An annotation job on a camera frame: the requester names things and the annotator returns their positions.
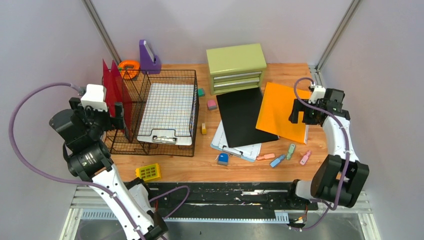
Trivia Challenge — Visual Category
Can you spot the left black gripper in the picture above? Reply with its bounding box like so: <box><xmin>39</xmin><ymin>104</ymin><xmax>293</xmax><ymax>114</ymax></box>
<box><xmin>68</xmin><ymin>97</ymin><xmax>124</xmax><ymax>138</ymax></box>

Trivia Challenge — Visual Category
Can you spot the orange folder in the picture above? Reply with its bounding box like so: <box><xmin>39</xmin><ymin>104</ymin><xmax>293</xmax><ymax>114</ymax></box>
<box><xmin>255</xmin><ymin>82</ymin><xmax>309</xmax><ymax>145</ymax></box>

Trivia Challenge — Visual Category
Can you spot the red folder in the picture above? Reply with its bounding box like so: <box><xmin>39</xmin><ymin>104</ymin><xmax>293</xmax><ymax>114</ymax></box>
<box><xmin>102</xmin><ymin>59</ymin><xmax>133</xmax><ymax>140</ymax></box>

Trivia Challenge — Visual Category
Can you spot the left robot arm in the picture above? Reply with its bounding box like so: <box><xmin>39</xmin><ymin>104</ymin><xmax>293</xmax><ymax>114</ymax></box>
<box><xmin>49</xmin><ymin>97</ymin><xmax>168</xmax><ymax>240</ymax></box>

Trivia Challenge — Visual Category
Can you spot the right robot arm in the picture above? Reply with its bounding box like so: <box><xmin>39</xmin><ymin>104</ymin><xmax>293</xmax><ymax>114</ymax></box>
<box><xmin>285</xmin><ymin>85</ymin><xmax>370</xmax><ymax>209</ymax></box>

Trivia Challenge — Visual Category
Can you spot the green highlighter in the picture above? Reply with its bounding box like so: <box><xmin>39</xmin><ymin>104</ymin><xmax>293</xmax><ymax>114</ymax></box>
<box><xmin>286</xmin><ymin>143</ymin><xmax>296</xmax><ymax>160</ymax></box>

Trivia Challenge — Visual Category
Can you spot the white grid clipboard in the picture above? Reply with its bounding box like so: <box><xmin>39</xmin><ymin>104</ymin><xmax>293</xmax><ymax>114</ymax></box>
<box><xmin>137</xmin><ymin>83</ymin><xmax>195</xmax><ymax>146</ymax></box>

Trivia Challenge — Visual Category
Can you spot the orange highlighter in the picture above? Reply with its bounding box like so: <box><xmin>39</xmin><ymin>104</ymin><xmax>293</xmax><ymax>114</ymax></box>
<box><xmin>256</xmin><ymin>153</ymin><xmax>276</xmax><ymax>161</ymax></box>

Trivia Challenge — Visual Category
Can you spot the yellow grid box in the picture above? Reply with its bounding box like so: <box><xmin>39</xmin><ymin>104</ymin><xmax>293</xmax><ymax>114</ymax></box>
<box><xmin>135</xmin><ymin>163</ymin><xmax>162</xmax><ymax>182</ymax></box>

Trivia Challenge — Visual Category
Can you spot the black folder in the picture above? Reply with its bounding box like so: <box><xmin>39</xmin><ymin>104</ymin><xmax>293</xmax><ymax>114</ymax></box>
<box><xmin>216</xmin><ymin>87</ymin><xmax>279</xmax><ymax>148</ymax></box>

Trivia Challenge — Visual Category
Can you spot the blue highlighter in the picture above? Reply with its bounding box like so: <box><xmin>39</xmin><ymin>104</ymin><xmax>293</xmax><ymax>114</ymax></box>
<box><xmin>270</xmin><ymin>154</ymin><xmax>286</xmax><ymax>168</ymax></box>

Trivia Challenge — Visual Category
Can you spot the green drawer cabinet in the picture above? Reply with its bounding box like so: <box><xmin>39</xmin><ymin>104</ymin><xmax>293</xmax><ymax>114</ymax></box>
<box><xmin>206</xmin><ymin>43</ymin><xmax>267</xmax><ymax>95</ymax></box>

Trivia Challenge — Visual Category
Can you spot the yellow eraser block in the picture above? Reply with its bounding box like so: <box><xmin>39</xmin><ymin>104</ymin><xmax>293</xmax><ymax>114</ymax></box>
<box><xmin>201</xmin><ymin>123</ymin><xmax>207</xmax><ymax>135</ymax></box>

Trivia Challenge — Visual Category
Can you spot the blue clipboard with papers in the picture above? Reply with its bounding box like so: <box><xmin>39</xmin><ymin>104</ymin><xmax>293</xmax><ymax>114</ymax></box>
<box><xmin>210</xmin><ymin>121</ymin><xmax>262</xmax><ymax>163</ymax></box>

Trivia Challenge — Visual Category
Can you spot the pink eraser block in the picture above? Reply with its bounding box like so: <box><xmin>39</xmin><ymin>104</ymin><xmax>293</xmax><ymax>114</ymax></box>
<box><xmin>207</xmin><ymin>99</ymin><xmax>218</xmax><ymax>111</ymax></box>

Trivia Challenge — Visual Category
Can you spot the green eraser block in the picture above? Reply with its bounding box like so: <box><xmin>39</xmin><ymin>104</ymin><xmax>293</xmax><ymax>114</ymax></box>
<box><xmin>197</xmin><ymin>88</ymin><xmax>206</xmax><ymax>97</ymax></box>

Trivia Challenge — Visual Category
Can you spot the blue stamp block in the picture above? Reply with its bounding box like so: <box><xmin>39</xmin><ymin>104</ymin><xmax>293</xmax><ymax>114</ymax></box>
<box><xmin>217</xmin><ymin>153</ymin><xmax>229</xmax><ymax>166</ymax></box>

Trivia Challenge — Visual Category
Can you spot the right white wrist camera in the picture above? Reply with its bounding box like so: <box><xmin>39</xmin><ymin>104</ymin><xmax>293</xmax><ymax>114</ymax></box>
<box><xmin>308</xmin><ymin>85</ymin><xmax>326</xmax><ymax>104</ymax></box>

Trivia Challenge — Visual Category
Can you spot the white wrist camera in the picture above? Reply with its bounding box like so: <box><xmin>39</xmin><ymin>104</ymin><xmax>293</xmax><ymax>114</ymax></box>
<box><xmin>80</xmin><ymin>84</ymin><xmax>108</xmax><ymax>112</ymax></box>
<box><xmin>308</xmin><ymin>85</ymin><xmax>326</xmax><ymax>104</ymax></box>

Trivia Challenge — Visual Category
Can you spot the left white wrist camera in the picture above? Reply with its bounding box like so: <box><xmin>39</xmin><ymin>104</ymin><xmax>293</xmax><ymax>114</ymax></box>
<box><xmin>80</xmin><ymin>84</ymin><xmax>108</xmax><ymax>112</ymax></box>

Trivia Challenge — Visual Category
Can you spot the black wire basket organizer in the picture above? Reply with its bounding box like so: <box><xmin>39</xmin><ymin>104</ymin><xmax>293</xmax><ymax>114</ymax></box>
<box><xmin>104</xmin><ymin>69</ymin><xmax>199</xmax><ymax>157</ymax></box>

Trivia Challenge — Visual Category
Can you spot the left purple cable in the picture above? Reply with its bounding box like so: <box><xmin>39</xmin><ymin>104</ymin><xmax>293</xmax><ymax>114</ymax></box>
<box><xmin>8</xmin><ymin>82</ymin><xmax>191</xmax><ymax>240</ymax></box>

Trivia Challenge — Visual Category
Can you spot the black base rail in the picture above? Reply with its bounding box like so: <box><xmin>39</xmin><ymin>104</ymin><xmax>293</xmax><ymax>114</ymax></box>
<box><xmin>148</xmin><ymin>182</ymin><xmax>319</xmax><ymax>221</ymax></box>

